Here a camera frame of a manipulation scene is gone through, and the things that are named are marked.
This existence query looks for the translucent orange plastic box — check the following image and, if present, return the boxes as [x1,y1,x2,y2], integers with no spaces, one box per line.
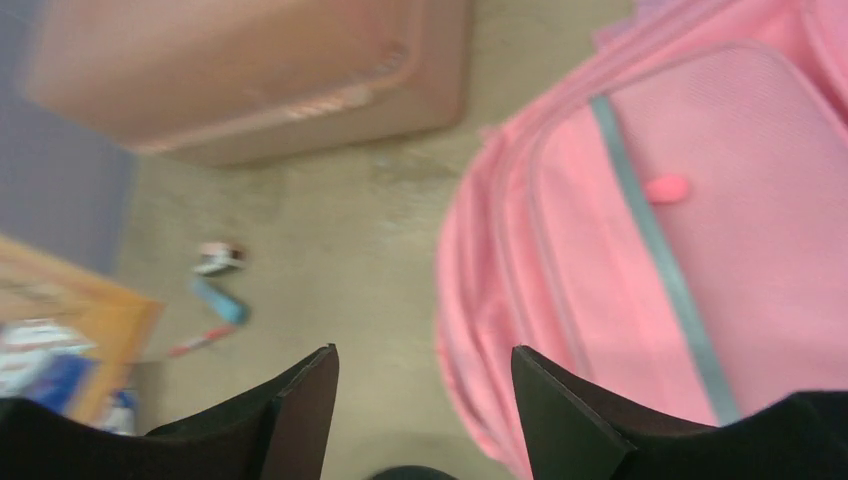
[24,1,473,166]

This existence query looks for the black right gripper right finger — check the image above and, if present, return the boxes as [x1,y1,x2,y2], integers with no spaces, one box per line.
[511,346,847,479]

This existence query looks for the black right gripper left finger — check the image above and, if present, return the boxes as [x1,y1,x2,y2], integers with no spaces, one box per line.
[1,344,339,479]

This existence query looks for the blue highlighter marker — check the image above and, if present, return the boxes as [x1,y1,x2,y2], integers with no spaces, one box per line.
[192,277,249,325]

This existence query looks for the pink student backpack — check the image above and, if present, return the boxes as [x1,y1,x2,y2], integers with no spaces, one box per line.
[435,1,847,479]

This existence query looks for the blue orange picture book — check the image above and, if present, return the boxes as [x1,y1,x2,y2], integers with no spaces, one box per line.
[1,237,163,435]

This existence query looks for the red pen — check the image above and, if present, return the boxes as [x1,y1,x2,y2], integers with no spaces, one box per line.
[168,324,238,358]

